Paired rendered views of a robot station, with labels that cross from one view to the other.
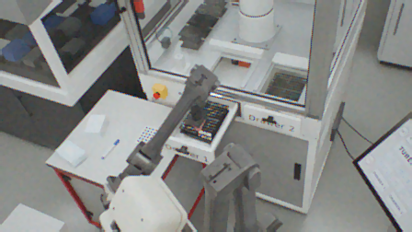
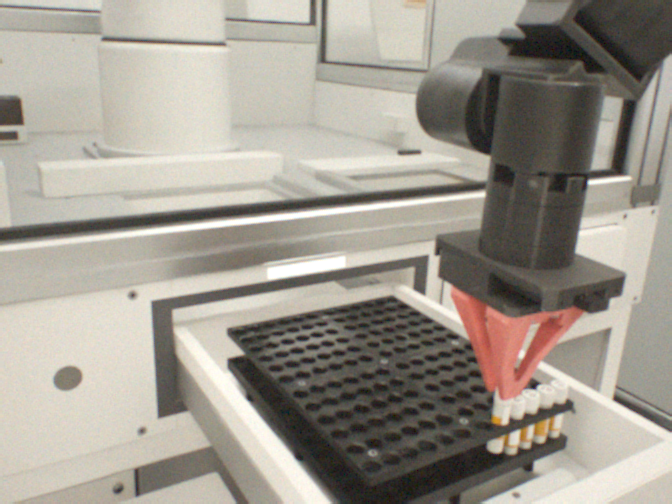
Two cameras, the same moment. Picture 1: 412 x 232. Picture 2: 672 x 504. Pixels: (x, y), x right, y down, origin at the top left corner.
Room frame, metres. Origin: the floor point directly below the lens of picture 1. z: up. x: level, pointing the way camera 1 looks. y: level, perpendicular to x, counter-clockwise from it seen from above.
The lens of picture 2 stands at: (1.26, 0.42, 1.14)
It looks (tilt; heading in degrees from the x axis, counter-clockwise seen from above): 18 degrees down; 296
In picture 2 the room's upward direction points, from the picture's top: 2 degrees clockwise
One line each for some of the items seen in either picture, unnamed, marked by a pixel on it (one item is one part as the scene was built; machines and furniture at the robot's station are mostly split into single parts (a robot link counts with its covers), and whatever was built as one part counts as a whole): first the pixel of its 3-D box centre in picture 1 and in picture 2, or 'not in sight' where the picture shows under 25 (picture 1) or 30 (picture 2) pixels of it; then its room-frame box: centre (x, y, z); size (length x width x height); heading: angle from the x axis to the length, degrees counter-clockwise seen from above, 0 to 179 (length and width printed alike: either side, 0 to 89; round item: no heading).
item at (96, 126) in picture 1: (96, 126); not in sight; (1.57, 0.60, 0.79); 0.13 x 0.09 x 0.05; 167
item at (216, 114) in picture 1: (204, 121); (381, 396); (1.41, 0.01, 0.87); 0.22 x 0.18 x 0.06; 147
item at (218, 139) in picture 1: (205, 120); (375, 396); (1.42, 0.00, 0.86); 0.40 x 0.26 x 0.06; 147
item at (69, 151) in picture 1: (71, 153); not in sight; (1.42, 0.72, 0.78); 0.15 x 0.10 x 0.04; 44
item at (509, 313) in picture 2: not in sight; (504, 325); (1.32, 0.04, 0.97); 0.07 x 0.07 x 0.09; 56
